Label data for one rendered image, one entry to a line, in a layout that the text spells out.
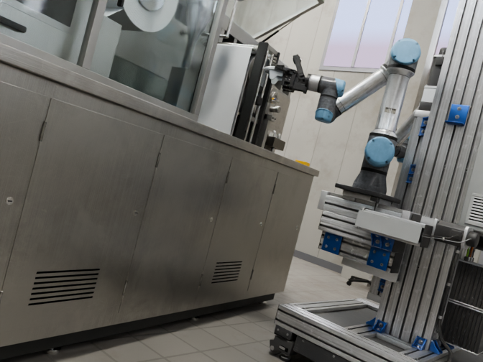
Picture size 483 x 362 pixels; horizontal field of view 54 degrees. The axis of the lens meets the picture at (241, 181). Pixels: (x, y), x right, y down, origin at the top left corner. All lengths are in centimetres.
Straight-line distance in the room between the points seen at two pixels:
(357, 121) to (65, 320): 437
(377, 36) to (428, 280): 392
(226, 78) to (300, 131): 325
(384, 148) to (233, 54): 109
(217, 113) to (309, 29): 377
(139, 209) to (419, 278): 123
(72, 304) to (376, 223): 116
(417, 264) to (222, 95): 133
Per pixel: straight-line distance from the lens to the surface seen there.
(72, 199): 152
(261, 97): 257
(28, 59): 133
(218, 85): 270
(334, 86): 210
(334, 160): 553
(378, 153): 202
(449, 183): 223
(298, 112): 594
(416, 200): 226
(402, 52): 211
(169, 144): 178
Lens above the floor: 73
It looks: level
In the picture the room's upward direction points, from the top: 15 degrees clockwise
